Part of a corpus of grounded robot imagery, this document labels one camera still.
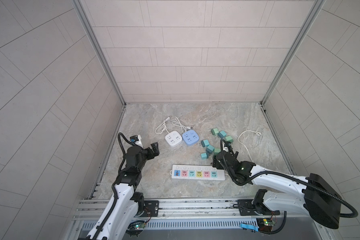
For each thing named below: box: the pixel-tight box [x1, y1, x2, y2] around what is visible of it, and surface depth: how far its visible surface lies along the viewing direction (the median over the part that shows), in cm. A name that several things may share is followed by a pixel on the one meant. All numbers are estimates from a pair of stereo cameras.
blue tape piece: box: [240, 223, 260, 232], surface depth 67 cm
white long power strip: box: [170, 164, 226, 181], surface depth 82 cm
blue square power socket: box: [182, 129, 200, 146], surface depth 96 cm
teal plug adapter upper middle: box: [200, 139, 210, 148], surface depth 95 cm
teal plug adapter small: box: [201, 152, 207, 160], surface depth 88 cm
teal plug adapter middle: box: [205, 144, 215, 154], surface depth 92 cm
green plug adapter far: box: [210, 128, 220, 135], surface depth 101 cm
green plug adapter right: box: [225, 135, 234, 143], surface depth 96 cm
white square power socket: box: [165, 130, 183, 148], surface depth 96 cm
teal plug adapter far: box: [217, 130, 227, 139], surface depth 99 cm
